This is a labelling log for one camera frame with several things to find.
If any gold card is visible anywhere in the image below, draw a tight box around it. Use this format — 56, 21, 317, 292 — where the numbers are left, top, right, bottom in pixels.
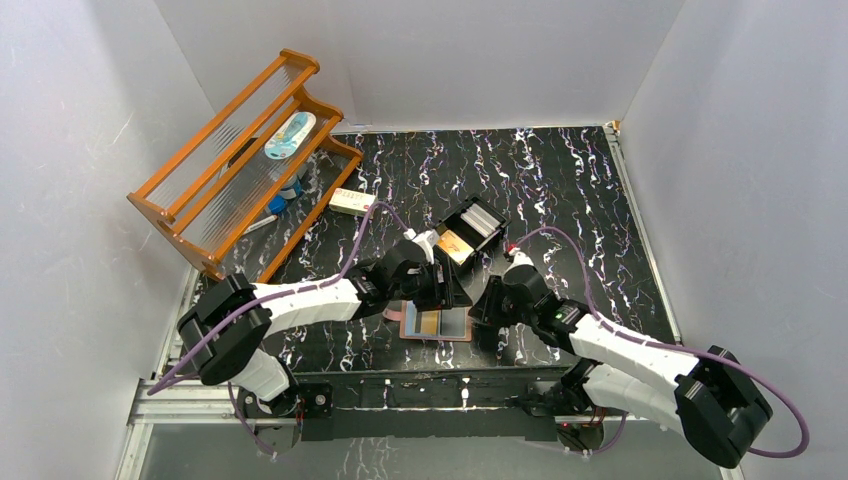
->
437, 229, 475, 265
413, 311, 441, 336

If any black card tray box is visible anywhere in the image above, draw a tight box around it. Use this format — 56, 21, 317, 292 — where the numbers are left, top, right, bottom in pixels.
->
434, 194, 510, 275

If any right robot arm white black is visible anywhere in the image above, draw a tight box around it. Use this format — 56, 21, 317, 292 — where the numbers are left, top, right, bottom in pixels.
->
470, 265, 773, 469

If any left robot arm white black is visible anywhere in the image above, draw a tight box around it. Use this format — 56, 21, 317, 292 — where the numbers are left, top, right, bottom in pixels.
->
178, 240, 472, 416

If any gold card in tray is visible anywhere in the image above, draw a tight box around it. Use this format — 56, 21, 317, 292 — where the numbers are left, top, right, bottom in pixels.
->
437, 229, 475, 265

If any grey white card stack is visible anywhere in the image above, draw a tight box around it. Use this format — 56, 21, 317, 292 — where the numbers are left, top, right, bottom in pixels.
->
460, 203, 499, 238

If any white red small box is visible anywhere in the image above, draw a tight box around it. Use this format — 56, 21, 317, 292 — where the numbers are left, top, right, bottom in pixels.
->
328, 188, 377, 217

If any white pen under shelf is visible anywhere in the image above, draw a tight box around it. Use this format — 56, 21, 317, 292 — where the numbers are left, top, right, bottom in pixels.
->
243, 215, 279, 235

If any blue cap bottle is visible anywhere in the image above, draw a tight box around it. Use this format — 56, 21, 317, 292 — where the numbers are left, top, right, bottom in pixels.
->
265, 175, 303, 215

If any white blue tube package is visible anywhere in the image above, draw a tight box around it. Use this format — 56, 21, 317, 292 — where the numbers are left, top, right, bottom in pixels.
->
263, 111, 317, 160

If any orange wooden shelf rack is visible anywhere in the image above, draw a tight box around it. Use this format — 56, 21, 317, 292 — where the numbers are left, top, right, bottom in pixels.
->
127, 49, 363, 283

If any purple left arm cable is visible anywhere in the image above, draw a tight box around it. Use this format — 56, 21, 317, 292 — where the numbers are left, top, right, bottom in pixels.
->
146, 201, 412, 458

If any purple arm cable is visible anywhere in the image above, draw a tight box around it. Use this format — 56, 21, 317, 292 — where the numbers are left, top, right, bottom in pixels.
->
146, 201, 412, 458
507, 226, 811, 460

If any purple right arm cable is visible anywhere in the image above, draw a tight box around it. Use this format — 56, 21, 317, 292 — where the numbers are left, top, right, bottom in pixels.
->
507, 226, 811, 460

